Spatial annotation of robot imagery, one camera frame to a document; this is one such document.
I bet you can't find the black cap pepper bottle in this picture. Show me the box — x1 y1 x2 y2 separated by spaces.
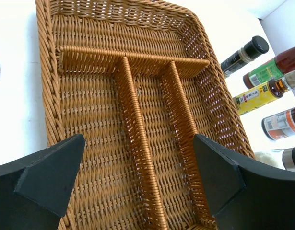
220 35 269 78

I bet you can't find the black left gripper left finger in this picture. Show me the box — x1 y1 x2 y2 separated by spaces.
0 134 85 230

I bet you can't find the green label yellow cap bottle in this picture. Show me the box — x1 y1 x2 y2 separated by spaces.
243 46 295 89

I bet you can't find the yellow label oil bottle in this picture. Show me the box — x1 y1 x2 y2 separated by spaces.
233 70 295 115

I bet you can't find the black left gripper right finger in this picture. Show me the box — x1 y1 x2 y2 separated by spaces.
193 134 295 230

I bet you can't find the clear lid salt grinder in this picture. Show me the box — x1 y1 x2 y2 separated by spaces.
254 147 295 172

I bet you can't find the orange label sauce jar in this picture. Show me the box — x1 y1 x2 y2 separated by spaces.
261 107 295 140

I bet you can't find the brown wicker divided basket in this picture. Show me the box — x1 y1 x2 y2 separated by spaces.
35 0 254 230

